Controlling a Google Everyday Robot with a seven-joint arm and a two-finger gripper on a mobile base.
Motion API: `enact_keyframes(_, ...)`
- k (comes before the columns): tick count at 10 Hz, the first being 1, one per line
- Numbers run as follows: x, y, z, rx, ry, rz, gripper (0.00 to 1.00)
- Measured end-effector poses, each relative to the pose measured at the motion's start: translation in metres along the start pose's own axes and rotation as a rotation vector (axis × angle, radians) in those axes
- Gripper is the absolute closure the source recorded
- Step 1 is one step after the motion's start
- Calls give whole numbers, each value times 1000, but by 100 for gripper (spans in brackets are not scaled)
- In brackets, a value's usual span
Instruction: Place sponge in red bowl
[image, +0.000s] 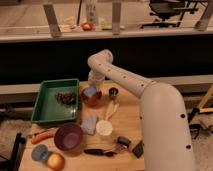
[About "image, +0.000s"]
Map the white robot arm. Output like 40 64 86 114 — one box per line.
87 49 196 171

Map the light blue sponge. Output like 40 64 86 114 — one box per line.
83 86 97 98

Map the orange carrot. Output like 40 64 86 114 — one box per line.
31 132 55 144

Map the black handled spoon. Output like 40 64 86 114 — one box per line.
84 149 116 157

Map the small black metal can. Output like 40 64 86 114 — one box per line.
117 136 131 148

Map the black rectangular block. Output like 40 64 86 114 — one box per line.
132 141 144 158

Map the red yellow apple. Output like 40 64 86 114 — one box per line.
47 153 65 171

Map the small metal cup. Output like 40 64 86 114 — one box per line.
109 87 119 99

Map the white round cup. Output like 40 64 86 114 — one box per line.
96 120 113 136

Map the brown grape bunch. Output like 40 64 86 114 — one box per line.
55 93 75 105

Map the black office chair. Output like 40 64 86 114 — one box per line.
141 0 208 29

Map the beige wooden utensil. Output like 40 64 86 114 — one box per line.
105 101 119 120

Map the red fruit on shelf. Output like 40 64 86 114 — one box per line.
81 22 93 31

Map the green plastic tray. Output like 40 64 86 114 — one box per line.
31 79 79 124

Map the red bowl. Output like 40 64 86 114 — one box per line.
81 89 102 107

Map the purple bowl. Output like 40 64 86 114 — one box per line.
54 123 83 151

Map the grey folded cloth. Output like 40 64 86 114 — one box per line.
81 115 98 135

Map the blue round lid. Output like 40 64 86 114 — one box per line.
31 144 49 163

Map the black chair at left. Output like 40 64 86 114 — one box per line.
0 133 26 171

